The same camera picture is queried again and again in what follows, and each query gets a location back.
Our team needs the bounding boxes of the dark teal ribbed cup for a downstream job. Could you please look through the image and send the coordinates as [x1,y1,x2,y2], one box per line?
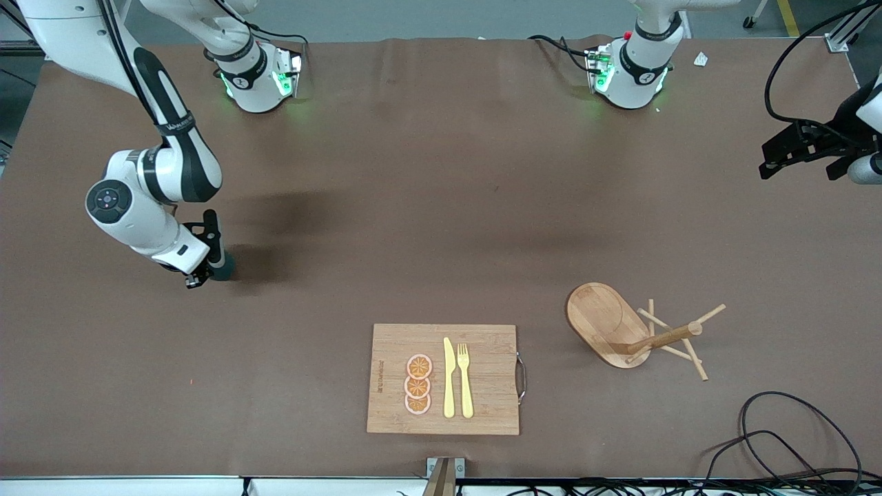
[209,249,236,282]

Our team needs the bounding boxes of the brown table cover sheet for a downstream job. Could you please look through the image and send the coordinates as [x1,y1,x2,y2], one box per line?
[0,34,882,481]

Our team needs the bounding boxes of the wooden mug tree stand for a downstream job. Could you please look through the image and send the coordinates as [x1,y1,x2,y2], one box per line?
[565,282,727,382]

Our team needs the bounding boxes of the yellow plastic knife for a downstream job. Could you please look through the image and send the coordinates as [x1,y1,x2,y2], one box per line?
[443,337,456,419]

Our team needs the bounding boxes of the yellow plastic fork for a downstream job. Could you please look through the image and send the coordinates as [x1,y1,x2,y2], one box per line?
[458,343,475,419]

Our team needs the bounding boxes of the white table edge rail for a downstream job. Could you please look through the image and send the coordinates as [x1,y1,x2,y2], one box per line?
[0,475,428,496]

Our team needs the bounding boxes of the black looped cable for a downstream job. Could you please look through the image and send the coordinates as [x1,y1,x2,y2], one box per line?
[701,391,864,486]

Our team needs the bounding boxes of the camera stand post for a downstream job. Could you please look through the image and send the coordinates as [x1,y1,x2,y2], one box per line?
[422,458,457,496]

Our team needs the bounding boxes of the metal post mounting bracket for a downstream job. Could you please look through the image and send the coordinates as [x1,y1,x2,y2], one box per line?
[426,457,466,479]

